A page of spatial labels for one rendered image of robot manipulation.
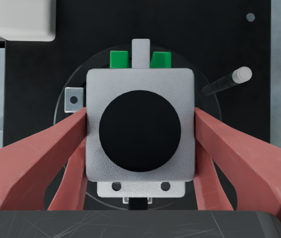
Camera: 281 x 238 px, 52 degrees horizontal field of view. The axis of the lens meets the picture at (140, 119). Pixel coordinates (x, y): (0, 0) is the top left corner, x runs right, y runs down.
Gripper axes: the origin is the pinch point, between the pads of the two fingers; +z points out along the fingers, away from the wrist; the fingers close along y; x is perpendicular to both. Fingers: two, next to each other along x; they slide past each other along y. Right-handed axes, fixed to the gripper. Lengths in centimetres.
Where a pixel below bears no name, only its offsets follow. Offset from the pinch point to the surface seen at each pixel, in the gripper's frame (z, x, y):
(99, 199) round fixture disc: 5.4, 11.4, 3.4
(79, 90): 9.4, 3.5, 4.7
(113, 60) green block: 7.6, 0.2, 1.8
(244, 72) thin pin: 4.1, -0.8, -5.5
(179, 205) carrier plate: 6.5, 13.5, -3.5
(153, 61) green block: 7.6, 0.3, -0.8
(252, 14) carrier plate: 16.7, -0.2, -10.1
